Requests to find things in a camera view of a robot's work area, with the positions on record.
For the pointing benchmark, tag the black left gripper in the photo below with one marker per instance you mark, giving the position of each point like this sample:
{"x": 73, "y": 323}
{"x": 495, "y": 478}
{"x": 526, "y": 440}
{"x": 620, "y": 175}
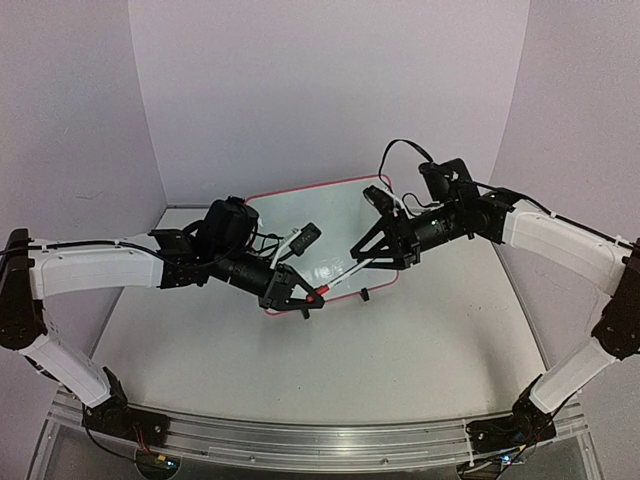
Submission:
{"x": 277, "y": 291}

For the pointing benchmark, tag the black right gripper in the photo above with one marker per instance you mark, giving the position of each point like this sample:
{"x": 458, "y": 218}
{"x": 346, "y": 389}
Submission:
{"x": 400, "y": 240}

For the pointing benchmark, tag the whiteboard marker pen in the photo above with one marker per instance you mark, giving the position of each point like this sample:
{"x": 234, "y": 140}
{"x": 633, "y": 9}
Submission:
{"x": 323, "y": 289}

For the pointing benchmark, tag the pink framed whiteboard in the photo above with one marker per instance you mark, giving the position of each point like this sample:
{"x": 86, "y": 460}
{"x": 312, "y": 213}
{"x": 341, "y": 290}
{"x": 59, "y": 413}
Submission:
{"x": 340, "y": 211}

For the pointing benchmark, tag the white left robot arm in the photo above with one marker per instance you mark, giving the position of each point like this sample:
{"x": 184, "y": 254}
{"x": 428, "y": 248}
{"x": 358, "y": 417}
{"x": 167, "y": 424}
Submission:
{"x": 226, "y": 245}

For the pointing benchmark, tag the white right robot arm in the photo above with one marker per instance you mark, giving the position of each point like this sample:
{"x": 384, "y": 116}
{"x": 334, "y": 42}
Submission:
{"x": 598, "y": 272}

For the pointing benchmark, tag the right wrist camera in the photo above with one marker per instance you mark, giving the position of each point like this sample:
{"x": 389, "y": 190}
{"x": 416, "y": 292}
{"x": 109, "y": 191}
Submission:
{"x": 383, "y": 201}

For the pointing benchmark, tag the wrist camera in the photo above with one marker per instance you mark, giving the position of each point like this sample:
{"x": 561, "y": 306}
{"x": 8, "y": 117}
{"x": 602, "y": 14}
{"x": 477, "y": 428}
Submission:
{"x": 383, "y": 201}
{"x": 297, "y": 243}

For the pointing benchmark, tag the wire whiteboard stand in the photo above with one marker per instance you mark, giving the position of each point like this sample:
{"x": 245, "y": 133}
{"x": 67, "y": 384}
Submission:
{"x": 362, "y": 294}

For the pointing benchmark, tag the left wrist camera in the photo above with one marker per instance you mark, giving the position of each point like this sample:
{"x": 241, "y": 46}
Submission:
{"x": 297, "y": 243}

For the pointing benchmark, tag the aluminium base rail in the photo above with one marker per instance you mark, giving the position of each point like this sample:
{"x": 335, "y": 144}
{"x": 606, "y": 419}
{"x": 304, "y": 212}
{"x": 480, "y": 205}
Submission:
{"x": 284, "y": 447}

